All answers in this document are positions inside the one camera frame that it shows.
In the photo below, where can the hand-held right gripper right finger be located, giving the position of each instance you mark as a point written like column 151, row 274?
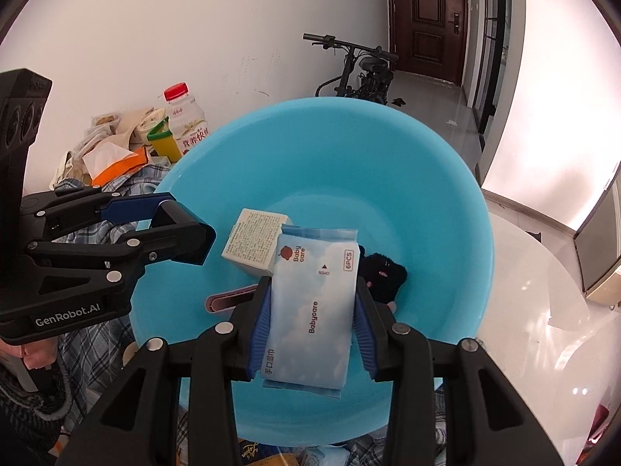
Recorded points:
column 364, row 335

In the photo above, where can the person's left hand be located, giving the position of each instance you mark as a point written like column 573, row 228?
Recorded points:
column 36, row 354

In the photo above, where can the white milk bottle red cap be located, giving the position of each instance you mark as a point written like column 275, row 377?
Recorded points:
column 187, row 126

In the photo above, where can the black fuzzy scrunchie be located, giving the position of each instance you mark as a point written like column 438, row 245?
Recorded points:
column 383, row 276

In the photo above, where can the black framed glass door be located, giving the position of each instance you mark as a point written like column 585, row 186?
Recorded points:
column 492, row 34

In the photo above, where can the blue plaid shirt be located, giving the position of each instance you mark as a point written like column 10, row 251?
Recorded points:
column 97, row 349

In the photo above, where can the orange tissue pack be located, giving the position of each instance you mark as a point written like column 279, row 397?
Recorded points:
column 121, row 167

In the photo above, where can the light blue wet wipes pack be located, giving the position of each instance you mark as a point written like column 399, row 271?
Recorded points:
column 315, row 301

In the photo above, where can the pale blue packet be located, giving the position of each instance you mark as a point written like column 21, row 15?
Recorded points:
column 322, row 457

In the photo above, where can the black item on floor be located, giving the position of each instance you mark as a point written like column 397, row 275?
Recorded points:
column 400, row 102

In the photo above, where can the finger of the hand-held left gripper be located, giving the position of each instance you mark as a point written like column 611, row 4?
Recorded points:
column 131, row 206
column 179, row 238

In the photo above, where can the dark brown door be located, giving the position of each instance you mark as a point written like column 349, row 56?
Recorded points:
column 427, row 9

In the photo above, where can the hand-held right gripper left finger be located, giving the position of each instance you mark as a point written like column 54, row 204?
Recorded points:
column 262, row 330

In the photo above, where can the yellow cup green rim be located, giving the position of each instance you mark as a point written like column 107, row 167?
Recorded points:
column 167, row 148

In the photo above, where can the blue plastic basin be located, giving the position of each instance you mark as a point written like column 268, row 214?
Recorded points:
column 364, row 179

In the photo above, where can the black electric bicycle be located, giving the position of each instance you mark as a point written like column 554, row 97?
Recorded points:
column 368, row 77

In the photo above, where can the person's left forearm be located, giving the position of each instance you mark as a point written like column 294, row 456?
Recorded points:
column 24, row 412

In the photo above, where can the small cream box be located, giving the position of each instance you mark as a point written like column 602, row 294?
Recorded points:
column 252, row 238

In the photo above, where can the bag of snacks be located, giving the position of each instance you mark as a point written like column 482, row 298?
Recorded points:
column 104, row 120

